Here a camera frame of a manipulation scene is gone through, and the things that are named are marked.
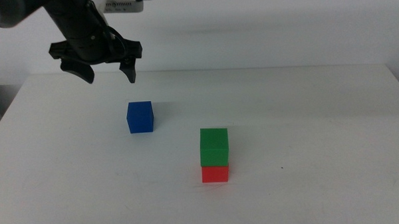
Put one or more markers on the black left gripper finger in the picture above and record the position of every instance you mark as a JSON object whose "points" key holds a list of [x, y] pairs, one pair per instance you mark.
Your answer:
{"points": [[131, 69], [80, 69]]}

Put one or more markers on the blue cube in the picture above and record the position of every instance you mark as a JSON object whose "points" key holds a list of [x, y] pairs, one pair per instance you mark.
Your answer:
{"points": [[140, 117]]}

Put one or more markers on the green cube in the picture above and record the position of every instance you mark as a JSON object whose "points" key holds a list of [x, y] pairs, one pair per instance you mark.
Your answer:
{"points": [[214, 146]]}

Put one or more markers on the red cube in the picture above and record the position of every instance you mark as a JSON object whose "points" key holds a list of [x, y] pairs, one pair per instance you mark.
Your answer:
{"points": [[215, 174]]}

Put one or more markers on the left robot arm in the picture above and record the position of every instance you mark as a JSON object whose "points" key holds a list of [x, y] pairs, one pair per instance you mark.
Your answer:
{"points": [[3, 9]]}

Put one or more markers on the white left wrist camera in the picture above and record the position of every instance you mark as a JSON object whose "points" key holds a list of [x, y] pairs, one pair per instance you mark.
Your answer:
{"points": [[122, 6]]}

